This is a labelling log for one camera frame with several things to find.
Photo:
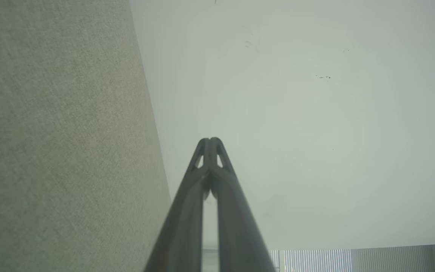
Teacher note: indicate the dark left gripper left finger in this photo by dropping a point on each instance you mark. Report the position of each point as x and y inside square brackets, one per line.
[183, 219]

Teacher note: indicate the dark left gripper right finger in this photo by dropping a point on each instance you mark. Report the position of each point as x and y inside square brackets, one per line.
[236, 226]

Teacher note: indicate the white ribbed panel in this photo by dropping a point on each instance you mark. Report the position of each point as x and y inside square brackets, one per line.
[315, 260]

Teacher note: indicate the grey fabric sofa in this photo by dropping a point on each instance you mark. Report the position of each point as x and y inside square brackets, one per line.
[59, 132]

